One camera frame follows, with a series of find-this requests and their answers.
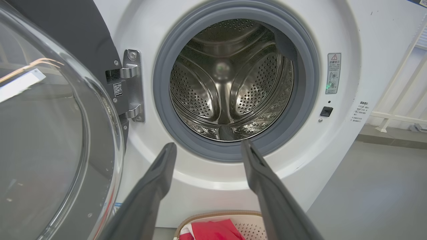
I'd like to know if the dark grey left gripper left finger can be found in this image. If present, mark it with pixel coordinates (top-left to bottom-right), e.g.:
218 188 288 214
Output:
98 143 177 240

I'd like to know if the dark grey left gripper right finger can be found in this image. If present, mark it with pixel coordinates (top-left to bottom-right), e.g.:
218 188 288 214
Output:
241 139 322 240

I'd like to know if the red garment with white trim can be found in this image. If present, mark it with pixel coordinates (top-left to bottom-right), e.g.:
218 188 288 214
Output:
179 219 246 240

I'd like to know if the round black glass washer door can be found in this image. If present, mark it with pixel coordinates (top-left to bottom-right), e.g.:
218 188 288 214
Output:
0 0 130 240

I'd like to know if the cream perforated laundry basket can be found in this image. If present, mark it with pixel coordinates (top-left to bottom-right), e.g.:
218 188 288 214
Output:
173 211 267 240

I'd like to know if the white front-loading washing machine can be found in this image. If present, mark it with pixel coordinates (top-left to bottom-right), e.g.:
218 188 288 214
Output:
93 0 427 229

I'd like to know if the metal door hinge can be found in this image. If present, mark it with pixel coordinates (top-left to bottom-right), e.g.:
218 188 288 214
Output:
106 49 145 123

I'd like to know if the grey warning sticker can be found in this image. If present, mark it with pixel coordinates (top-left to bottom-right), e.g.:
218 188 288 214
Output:
326 53 342 94

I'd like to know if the white railing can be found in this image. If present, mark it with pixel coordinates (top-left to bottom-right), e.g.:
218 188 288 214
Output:
370 20 427 133

